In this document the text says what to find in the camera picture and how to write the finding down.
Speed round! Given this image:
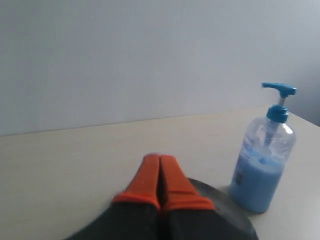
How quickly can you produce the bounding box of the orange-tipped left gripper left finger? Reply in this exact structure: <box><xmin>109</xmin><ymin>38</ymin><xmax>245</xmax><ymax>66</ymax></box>
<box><xmin>68</xmin><ymin>154</ymin><xmax>161</xmax><ymax>240</ymax></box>

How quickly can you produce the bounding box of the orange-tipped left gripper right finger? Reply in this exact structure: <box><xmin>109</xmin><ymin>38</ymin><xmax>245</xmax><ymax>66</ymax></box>
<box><xmin>157</xmin><ymin>154</ymin><xmax>253</xmax><ymax>240</ymax></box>

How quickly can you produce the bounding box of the blue soap pump bottle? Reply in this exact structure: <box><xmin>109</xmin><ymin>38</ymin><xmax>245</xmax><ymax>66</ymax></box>
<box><xmin>229</xmin><ymin>82</ymin><xmax>297</xmax><ymax>214</ymax></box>

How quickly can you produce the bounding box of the round stainless steel plate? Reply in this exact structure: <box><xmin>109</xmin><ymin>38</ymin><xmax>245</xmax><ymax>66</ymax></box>
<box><xmin>188</xmin><ymin>177</ymin><xmax>259</xmax><ymax>240</ymax></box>

